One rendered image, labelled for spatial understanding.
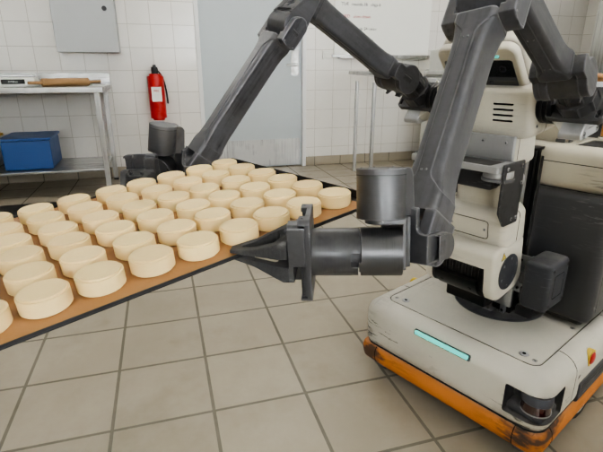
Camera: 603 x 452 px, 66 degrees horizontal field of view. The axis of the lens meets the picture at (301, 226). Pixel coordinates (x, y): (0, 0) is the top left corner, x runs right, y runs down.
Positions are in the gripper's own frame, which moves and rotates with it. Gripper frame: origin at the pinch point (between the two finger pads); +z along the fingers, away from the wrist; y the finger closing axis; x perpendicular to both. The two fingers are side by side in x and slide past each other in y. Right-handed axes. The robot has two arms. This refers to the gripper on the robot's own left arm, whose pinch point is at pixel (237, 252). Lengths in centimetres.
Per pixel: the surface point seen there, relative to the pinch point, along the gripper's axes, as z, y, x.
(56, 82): 214, -4, 312
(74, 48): 217, -29, 355
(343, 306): -11, 88, 131
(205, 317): 48, 85, 116
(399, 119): -75, 61, 489
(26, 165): 244, 58, 294
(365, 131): -36, 71, 473
